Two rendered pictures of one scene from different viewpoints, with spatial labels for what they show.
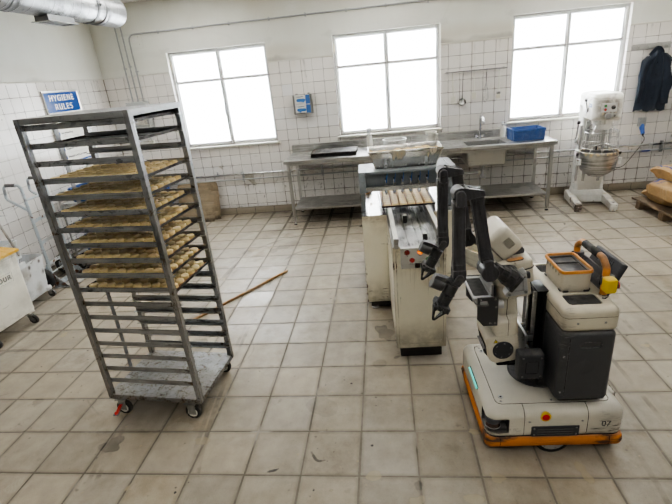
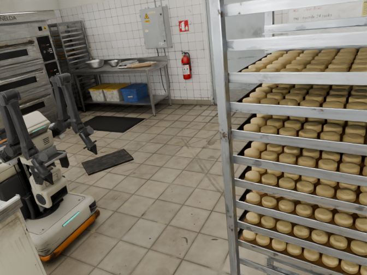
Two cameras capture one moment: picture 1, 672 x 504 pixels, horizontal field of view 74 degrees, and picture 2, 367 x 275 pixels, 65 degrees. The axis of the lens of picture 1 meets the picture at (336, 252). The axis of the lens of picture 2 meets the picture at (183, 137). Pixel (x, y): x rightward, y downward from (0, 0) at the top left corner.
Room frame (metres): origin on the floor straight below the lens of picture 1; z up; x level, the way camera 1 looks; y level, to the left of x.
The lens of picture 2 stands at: (3.44, 0.99, 1.69)
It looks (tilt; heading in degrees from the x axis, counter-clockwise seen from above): 23 degrees down; 202
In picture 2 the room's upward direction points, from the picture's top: 8 degrees counter-clockwise
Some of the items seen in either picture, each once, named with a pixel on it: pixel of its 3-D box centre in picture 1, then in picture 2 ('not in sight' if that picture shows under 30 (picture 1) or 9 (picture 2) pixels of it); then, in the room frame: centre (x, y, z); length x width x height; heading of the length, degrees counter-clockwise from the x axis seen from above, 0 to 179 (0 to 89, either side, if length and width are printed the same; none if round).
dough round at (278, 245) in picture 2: not in sight; (278, 244); (2.59, 0.96, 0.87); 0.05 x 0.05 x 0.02
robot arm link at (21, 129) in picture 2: (442, 208); (20, 125); (2.24, -0.58, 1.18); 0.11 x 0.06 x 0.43; 174
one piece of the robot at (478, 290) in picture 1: (483, 294); (48, 163); (2.01, -0.73, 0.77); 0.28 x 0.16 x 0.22; 175
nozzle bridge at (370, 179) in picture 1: (405, 186); not in sight; (3.43, -0.60, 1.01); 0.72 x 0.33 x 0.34; 85
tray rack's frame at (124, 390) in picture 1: (144, 265); not in sight; (2.48, 1.15, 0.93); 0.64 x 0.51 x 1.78; 77
